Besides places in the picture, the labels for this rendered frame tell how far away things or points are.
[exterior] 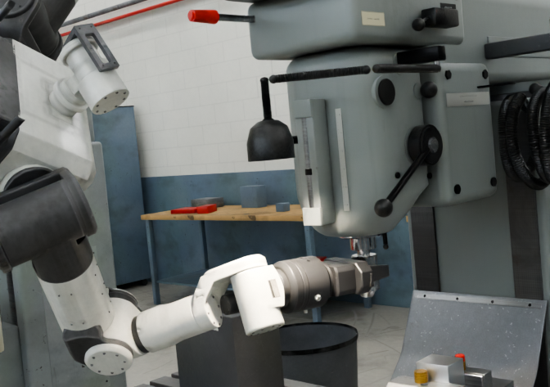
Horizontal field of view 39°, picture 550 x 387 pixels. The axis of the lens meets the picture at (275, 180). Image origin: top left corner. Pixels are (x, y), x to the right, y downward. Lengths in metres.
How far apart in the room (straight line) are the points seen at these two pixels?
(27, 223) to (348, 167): 0.51
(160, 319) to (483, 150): 0.67
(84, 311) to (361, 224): 0.47
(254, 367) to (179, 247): 7.05
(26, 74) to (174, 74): 7.17
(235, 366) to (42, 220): 0.61
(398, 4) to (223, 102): 6.59
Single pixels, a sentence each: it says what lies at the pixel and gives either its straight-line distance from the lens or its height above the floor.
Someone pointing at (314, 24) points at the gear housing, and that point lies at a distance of 1.29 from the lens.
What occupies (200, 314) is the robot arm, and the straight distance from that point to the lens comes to 1.30.
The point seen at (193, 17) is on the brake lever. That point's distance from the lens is 1.30.
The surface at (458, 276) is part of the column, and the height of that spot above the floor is 1.16.
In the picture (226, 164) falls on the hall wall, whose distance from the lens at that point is 7.92.
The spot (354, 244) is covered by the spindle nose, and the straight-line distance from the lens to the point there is 1.40.
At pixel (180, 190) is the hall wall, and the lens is 8.50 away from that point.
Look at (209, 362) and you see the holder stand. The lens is 1.68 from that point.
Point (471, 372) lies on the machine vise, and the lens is 1.40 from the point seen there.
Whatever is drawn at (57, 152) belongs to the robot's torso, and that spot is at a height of 1.50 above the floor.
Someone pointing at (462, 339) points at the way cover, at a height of 1.03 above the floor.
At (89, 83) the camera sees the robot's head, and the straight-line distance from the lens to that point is 1.25.
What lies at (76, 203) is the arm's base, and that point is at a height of 1.42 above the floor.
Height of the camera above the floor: 1.49
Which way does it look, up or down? 3 degrees down
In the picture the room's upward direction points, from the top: 5 degrees counter-clockwise
